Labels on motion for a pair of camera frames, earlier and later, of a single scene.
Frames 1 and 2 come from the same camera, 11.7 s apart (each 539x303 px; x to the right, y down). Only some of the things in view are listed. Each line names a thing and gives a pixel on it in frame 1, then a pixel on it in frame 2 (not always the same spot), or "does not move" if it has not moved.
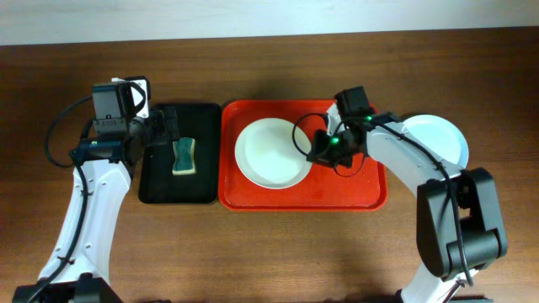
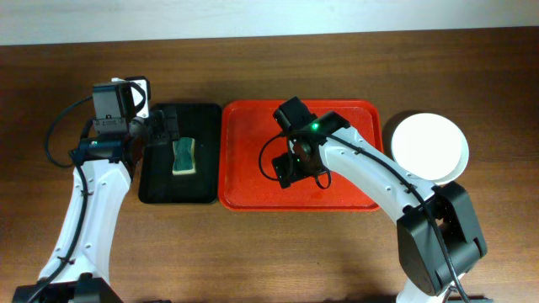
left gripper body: x=159 y=126 does not move
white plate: x=266 y=155 to x=431 y=147
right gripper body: x=331 y=150 to x=295 y=167
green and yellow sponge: x=184 y=161 does not move
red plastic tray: x=361 y=187 does not move
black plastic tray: x=203 y=122 does not move
